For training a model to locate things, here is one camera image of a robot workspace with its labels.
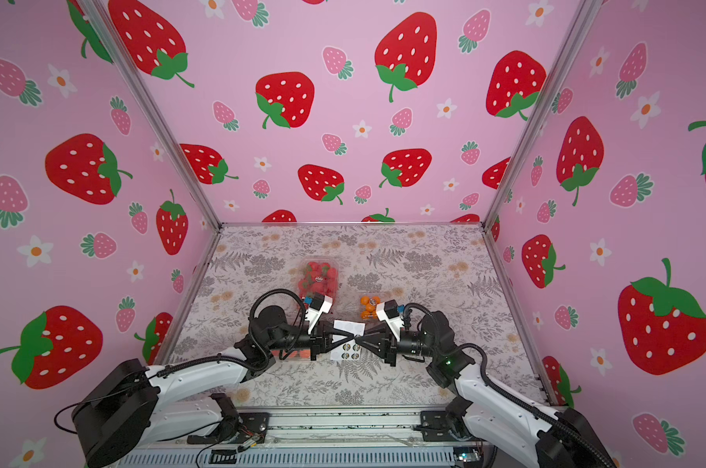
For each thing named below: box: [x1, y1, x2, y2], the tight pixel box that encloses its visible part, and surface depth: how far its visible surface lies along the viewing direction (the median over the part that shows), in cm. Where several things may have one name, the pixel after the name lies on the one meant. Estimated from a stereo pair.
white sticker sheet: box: [330, 319, 366, 361], surface depth 71 cm
